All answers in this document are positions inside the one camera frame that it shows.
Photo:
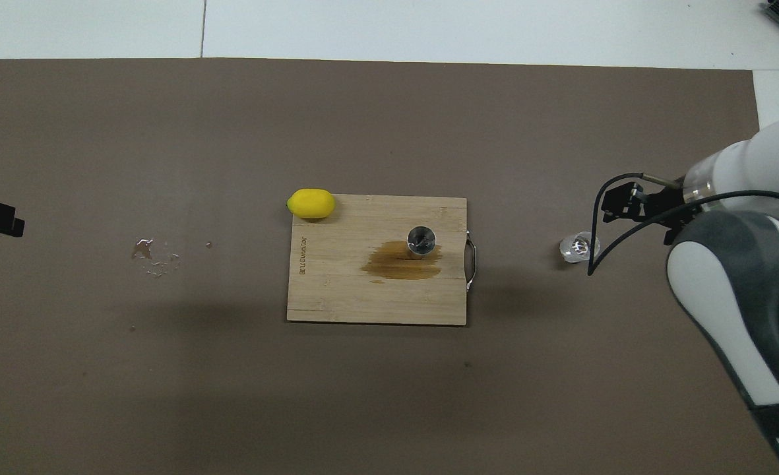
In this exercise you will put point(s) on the brown table mat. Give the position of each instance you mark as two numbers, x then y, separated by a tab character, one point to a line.
495	132

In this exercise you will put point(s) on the metal jigger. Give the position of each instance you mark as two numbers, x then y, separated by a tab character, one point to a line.
421	241

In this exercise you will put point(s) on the wooden cutting board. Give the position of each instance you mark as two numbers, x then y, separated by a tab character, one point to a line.
336	290

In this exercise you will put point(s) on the yellow lemon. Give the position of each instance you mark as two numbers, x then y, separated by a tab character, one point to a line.
311	204

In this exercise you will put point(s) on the clear glass cup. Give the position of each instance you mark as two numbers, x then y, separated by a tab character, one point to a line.
577	247

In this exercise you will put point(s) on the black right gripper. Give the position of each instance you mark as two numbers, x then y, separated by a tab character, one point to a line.
666	204

